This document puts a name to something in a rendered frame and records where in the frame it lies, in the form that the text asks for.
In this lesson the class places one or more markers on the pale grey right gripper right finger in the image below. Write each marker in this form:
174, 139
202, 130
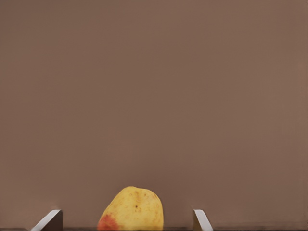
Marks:
201, 221

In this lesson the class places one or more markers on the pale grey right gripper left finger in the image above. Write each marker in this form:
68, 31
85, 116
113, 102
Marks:
51, 222

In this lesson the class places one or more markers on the yellow potato with red patch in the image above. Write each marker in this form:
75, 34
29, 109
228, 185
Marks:
134, 209

